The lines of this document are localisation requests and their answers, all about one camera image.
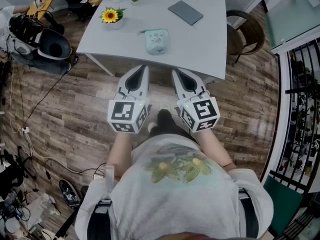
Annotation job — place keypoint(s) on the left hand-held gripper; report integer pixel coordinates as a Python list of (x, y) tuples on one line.
[(122, 111)]

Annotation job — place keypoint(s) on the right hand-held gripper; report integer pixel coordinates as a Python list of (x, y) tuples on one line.
[(205, 109)]

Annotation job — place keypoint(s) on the mint green pouch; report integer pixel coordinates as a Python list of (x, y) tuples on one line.
[(157, 42)]

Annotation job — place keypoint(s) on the person's left forearm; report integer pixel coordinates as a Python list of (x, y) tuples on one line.
[(120, 151)]

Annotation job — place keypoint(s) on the person's right forearm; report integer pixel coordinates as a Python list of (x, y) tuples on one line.
[(212, 149)]

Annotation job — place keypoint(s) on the person's white shoe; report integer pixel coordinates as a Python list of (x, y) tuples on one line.
[(165, 106), (151, 126)]

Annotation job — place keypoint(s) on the person's black trousers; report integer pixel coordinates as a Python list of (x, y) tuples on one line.
[(165, 121)]

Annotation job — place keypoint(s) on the potted artificial sunflower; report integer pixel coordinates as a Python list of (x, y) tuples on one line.
[(110, 16)]

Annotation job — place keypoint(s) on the grey notebook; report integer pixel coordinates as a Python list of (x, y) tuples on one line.
[(186, 12)]

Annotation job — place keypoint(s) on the brown wicker chair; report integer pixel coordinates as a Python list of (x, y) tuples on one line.
[(255, 34)]

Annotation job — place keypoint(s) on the white-rimmed black helmet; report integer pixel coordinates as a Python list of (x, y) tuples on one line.
[(55, 49)]

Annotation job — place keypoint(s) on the black metal railing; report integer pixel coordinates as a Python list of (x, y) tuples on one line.
[(300, 90)]

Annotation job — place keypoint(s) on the person's white flower-print shirt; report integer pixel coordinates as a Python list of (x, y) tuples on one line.
[(175, 204)]

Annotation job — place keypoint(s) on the white power strip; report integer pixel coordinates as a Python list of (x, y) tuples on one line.
[(25, 130)]

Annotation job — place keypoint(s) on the yellow table with black base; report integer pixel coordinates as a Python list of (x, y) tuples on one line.
[(43, 1)]

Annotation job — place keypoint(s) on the small white-framed device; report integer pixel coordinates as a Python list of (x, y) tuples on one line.
[(38, 2)]

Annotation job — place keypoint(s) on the black sneaker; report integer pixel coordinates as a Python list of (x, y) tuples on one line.
[(68, 194)]

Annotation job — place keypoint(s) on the green seat cushion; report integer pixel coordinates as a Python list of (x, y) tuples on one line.
[(280, 204)]

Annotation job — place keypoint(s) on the black tripod equipment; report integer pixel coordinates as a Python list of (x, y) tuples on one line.
[(12, 174)]

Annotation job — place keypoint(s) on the black slatted bench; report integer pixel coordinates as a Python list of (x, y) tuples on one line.
[(297, 227)]

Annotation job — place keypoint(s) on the black camera rig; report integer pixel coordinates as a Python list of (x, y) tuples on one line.
[(22, 26)]

